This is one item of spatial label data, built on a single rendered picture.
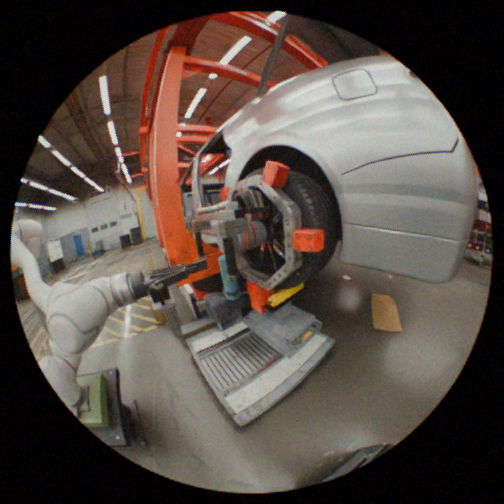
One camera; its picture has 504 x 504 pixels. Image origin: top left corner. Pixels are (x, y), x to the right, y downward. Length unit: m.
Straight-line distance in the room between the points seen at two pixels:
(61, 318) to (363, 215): 0.79
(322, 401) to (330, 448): 0.32
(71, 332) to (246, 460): 0.89
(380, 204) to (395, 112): 0.35
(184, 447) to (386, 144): 1.55
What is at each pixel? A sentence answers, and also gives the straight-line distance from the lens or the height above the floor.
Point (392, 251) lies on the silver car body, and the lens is 0.59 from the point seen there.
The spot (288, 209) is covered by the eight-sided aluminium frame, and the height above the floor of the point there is 0.96.
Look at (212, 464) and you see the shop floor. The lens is 1.03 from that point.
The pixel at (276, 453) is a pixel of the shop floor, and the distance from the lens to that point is 0.98.
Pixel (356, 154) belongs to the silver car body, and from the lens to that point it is 0.62.
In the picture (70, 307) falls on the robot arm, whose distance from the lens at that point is 0.32.
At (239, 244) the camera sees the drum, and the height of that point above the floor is 0.83.
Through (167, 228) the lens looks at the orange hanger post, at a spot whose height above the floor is 0.94.
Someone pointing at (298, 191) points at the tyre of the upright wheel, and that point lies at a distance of 0.62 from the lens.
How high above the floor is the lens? 0.98
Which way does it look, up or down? 16 degrees down
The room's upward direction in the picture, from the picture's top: 7 degrees counter-clockwise
